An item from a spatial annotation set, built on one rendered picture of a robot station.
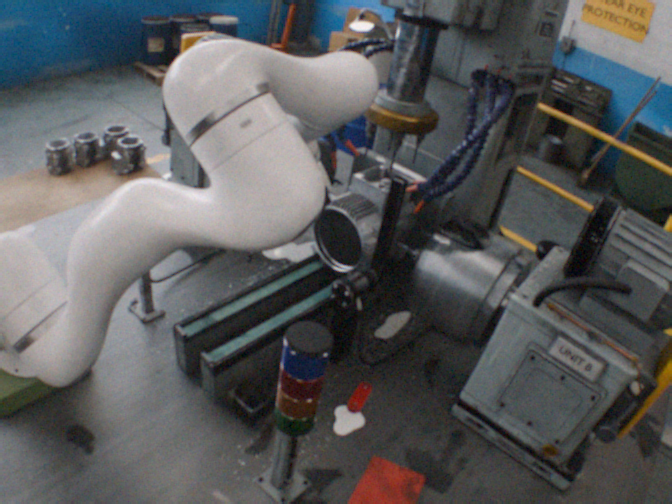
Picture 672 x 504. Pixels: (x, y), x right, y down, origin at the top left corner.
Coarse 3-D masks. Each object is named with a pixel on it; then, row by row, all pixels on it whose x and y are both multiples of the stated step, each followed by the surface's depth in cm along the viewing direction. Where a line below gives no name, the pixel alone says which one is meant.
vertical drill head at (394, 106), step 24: (408, 0) 89; (408, 24) 91; (408, 48) 94; (432, 48) 94; (408, 72) 97; (384, 96) 102; (408, 96) 100; (384, 120) 100; (408, 120) 99; (432, 120) 101
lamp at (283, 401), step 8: (280, 392) 64; (280, 400) 64; (288, 400) 63; (296, 400) 62; (312, 400) 63; (280, 408) 65; (288, 408) 64; (296, 408) 63; (304, 408) 63; (312, 408) 65; (288, 416) 65; (296, 416) 64; (304, 416) 65
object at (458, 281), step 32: (448, 224) 100; (480, 224) 103; (416, 256) 105; (448, 256) 96; (480, 256) 94; (512, 256) 94; (416, 288) 100; (448, 288) 95; (480, 288) 92; (512, 288) 95; (448, 320) 97; (480, 320) 93
